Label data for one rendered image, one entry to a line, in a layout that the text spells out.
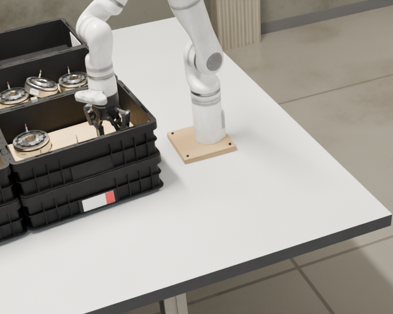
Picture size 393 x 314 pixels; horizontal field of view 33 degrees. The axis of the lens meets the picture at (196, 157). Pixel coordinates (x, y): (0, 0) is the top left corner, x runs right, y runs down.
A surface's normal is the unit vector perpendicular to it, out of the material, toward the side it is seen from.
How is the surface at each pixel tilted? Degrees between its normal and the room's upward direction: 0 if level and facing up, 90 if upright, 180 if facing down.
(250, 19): 90
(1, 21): 90
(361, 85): 0
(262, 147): 0
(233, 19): 90
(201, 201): 0
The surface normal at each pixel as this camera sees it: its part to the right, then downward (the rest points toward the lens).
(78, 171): 0.44, 0.47
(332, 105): -0.07, -0.83
